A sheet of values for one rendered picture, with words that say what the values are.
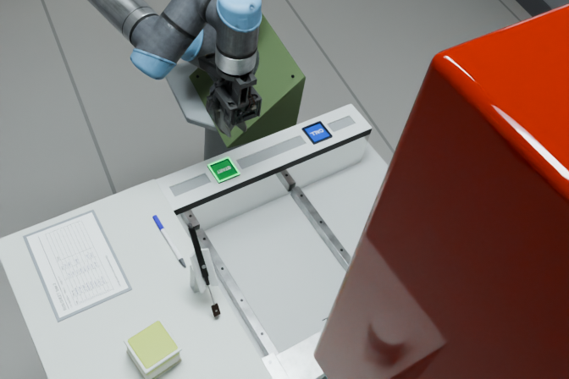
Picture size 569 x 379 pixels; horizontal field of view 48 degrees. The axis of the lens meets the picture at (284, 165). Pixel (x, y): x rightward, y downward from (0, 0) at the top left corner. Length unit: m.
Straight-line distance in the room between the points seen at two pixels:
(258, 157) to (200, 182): 0.16
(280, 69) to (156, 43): 0.55
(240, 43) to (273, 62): 0.57
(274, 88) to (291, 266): 0.46
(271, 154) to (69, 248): 0.50
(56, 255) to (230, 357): 0.41
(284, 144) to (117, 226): 0.44
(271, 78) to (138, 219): 0.54
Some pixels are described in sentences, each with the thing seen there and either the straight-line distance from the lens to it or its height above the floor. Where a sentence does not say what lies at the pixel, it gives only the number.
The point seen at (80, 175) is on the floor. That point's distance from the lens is 2.69.
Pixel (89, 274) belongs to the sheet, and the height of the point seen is 0.97.
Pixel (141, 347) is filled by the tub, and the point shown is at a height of 1.03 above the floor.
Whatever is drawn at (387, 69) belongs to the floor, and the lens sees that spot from 3.25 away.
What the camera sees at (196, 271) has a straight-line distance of 1.20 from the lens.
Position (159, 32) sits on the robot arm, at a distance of 1.18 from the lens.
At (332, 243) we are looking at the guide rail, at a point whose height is 0.85.
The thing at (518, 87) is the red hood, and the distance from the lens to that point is 0.49.
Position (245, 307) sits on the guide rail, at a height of 0.85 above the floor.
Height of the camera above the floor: 2.12
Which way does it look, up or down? 51 degrees down
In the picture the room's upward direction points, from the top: 11 degrees clockwise
